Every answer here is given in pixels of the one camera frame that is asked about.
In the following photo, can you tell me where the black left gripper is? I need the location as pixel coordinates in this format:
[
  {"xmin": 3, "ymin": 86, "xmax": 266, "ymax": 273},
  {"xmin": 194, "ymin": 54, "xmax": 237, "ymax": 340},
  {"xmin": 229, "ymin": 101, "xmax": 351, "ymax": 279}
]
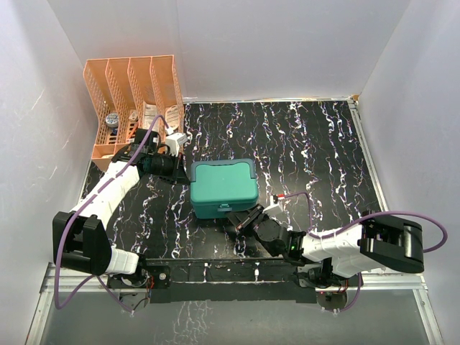
[{"xmin": 149, "ymin": 150, "xmax": 190, "ymax": 185}]

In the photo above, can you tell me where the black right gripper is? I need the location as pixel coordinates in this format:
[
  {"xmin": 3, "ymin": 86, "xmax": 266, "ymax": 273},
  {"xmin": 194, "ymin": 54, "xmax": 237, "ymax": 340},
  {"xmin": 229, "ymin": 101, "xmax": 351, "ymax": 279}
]
[{"xmin": 226, "ymin": 203, "xmax": 269, "ymax": 239}]

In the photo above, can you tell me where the teal medicine kit box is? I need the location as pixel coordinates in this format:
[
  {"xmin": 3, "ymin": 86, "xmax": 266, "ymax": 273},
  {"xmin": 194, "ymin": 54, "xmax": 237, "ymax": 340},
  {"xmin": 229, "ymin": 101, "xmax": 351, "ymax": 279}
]
[{"xmin": 190, "ymin": 158, "xmax": 259, "ymax": 219}]

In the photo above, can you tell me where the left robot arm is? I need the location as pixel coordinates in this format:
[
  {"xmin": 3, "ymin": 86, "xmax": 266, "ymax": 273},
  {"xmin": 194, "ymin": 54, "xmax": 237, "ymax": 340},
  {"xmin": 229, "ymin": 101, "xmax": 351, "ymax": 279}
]
[{"xmin": 52, "ymin": 129, "xmax": 190, "ymax": 287}]

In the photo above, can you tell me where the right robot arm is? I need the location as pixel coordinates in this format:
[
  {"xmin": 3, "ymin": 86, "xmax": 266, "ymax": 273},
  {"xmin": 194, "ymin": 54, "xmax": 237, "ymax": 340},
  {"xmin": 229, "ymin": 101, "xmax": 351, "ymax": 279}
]
[{"xmin": 226, "ymin": 203, "xmax": 424, "ymax": 288}]

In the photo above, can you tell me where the white paper packet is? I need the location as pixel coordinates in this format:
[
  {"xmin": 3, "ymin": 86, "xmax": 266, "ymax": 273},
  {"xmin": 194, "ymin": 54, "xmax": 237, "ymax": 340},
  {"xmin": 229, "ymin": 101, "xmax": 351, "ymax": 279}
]
[{"xmin": 142, "ymin": 102, "xmax": 158, "ymax": 129}]

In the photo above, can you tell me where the round blue white tin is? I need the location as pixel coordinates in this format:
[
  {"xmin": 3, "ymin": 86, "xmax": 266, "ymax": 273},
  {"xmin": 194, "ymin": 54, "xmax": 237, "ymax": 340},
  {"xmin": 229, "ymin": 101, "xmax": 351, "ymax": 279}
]
[{"xmin": 104, "ymin": 112, "xmax": 119, "ymax": 130}]

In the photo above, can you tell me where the peach plastic file organizer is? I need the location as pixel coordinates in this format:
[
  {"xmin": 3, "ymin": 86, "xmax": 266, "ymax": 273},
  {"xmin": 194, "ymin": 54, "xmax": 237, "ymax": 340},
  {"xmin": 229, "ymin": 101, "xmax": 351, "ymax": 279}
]
[{"xmin": 83, "ymin": 55, "xmax": 184, "ymax": 172}]

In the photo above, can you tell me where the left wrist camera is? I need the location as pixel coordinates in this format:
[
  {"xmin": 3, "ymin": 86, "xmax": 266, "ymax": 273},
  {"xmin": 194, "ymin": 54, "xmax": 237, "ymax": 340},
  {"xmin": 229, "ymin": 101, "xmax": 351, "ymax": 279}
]
[{"xmin": 165, "ymin": 132, "xmax": 188, "ymax": 157}]

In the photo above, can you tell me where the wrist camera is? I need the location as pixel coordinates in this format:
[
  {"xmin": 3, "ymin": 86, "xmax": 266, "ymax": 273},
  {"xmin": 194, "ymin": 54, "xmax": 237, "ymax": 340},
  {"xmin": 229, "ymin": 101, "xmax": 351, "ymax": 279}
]
[
  {"xmin": 165, "ymin": 132, "xmax": 188, "ymax": 157},
  {"xmin": 263, "ymin": 194, "xmax": 285, "ymax": 217}
]

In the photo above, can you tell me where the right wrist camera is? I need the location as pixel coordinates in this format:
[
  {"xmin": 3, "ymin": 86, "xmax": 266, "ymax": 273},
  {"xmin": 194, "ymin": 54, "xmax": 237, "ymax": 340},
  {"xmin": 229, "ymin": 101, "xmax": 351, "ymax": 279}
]
[{"xmin": 263, "ymin": 194, "xmax": 285, "ymax": 217}]

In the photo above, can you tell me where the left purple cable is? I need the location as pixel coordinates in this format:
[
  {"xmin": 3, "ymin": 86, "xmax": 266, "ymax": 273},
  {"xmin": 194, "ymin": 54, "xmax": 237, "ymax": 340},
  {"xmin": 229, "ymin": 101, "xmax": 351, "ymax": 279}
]
[{"xmin": 53, "ymin": 114, "xmax": 173, "ymax": 313}]

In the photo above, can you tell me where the purple cable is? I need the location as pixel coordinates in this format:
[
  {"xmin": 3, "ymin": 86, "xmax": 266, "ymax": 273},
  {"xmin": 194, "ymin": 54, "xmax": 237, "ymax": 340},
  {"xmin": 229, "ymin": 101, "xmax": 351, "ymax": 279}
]
[
  {"xmin": 283, "ymin": 192, "xmax": 449, "ymax": 313},
  {"xmin": 53, "ymin": 114, "xmax": 173, "ymax": 313}
]

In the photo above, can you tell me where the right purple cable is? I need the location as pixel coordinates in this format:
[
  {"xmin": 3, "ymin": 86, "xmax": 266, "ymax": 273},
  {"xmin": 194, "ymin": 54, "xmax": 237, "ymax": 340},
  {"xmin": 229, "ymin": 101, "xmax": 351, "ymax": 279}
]
[{"xmin": 283, "ymin": 192, "xmax": 449, "ymax": 313}]

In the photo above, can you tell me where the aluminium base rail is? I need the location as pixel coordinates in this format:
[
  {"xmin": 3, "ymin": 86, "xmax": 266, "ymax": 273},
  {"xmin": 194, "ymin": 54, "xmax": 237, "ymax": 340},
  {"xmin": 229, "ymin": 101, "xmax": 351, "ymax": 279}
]
[{"xmin": 27, "ymin": 259, "xmax": 444, "ymax": 344}]

